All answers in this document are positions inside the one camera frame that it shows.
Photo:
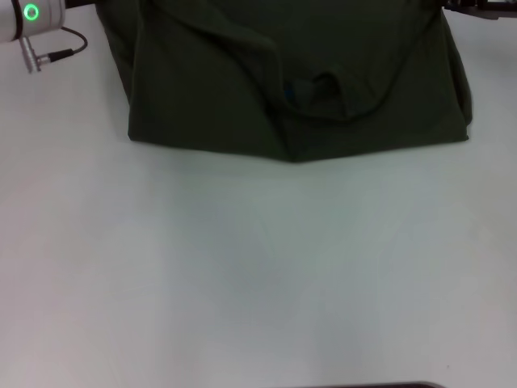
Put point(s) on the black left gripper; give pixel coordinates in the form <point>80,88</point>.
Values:
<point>81,3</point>

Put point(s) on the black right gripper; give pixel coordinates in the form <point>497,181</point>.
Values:
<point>484,7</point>

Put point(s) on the dark rounded robot base edge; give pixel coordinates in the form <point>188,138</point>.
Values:
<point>363,385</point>

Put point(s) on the dark green printed t-shirt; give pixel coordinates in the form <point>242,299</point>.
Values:
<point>282,60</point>

